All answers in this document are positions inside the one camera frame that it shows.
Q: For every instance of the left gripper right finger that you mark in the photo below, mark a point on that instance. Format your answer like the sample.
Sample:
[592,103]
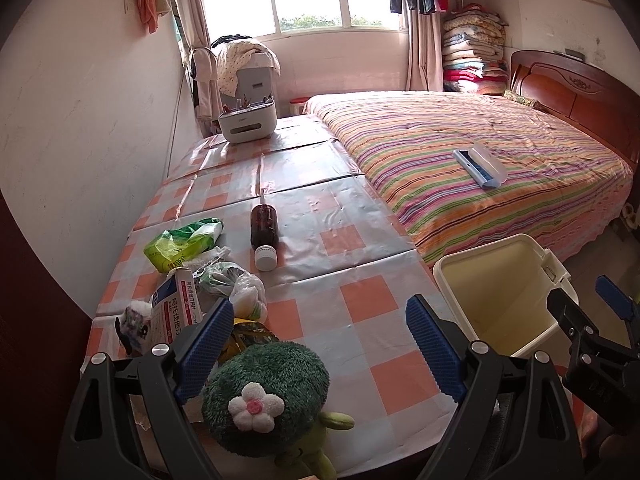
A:
[471,376]

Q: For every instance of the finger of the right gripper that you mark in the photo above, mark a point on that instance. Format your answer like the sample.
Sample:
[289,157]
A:
[570,317]
[622,305]

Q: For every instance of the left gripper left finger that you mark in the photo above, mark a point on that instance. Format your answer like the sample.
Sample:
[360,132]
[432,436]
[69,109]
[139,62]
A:
[171,374]

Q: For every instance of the cream plastic trash bin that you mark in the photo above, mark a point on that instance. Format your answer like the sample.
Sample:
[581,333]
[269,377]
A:
[498,293]

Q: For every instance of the small crumpled printed wrapper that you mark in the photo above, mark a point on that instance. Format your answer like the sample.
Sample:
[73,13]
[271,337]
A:
[133,327]

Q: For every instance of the white medicine box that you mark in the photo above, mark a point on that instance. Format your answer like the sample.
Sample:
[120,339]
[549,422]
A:
[175,306]

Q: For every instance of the pair of slippers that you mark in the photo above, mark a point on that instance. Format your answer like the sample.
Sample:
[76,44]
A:
[629,219]

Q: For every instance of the green plush broccoli toy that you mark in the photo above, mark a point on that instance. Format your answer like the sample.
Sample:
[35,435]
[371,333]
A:
[268,400]

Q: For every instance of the crumpled clear plastic bag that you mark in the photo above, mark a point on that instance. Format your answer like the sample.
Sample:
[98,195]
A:
[216,276]

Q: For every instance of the green plastic wrapper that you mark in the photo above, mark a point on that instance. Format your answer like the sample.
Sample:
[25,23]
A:
[171,248]

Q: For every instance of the checkered plastic table cover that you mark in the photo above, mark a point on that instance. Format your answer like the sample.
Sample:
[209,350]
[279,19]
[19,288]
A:
[345,270]

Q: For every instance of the brown glass bottle white cap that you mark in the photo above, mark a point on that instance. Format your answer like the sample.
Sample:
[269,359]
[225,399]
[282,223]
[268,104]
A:
[264,236]

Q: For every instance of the white blue lint brush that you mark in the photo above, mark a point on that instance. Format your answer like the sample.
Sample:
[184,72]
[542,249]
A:
[482,166]

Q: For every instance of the striped bed sheet mattress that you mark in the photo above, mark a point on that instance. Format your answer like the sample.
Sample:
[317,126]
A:
[461,170]

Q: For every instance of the wooden red headboard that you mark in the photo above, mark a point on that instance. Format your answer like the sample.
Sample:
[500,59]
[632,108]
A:
[586,97]

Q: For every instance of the white storage basket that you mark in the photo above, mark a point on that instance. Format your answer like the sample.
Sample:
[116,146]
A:
[255,122]

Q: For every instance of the stack of folded quilts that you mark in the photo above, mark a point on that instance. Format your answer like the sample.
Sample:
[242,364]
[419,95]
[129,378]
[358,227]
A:
[473,60]

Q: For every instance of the right beige curtain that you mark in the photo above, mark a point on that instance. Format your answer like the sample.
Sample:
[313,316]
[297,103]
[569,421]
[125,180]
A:
[424,68]

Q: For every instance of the beige curtain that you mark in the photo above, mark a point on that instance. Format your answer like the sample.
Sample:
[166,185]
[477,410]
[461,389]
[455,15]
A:
[201,63]
[424,68]

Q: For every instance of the left beige curtain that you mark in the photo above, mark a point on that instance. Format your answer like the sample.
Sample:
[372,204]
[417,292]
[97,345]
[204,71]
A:
[201,63]

